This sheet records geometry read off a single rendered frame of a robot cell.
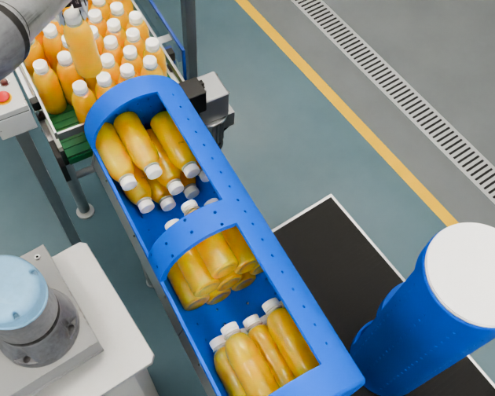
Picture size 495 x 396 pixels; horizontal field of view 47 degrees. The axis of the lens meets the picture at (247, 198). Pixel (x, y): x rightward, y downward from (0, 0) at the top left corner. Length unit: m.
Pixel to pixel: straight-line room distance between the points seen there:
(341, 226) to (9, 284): 1.73
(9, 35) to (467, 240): 1.17
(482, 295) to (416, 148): 1.58
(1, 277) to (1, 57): 0.37
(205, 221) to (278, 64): 2.04
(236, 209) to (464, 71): 2.36
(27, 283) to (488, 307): 1.04
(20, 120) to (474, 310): 1.26
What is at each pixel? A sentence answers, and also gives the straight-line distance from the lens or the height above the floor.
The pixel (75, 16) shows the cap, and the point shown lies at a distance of 1.42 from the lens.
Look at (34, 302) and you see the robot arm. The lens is 0.98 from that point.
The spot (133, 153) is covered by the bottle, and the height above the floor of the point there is 1.14.
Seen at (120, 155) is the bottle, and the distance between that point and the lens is 1.44.
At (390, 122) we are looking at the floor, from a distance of 3.04.
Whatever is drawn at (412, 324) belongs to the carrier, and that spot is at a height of 0.83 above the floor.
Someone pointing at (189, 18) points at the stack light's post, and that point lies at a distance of 2.01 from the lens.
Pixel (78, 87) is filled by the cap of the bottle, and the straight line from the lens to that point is 1.64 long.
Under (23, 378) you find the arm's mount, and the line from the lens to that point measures 1.17.
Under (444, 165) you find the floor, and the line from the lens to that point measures 2.98.
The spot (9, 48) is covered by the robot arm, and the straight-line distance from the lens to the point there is 0.80.
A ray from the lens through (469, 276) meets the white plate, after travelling 1.50.
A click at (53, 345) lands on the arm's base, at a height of 1.27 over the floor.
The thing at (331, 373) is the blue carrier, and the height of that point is 1.22.
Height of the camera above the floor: 2.31
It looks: 60 degrees down
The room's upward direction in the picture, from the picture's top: 6 degrees clockwise
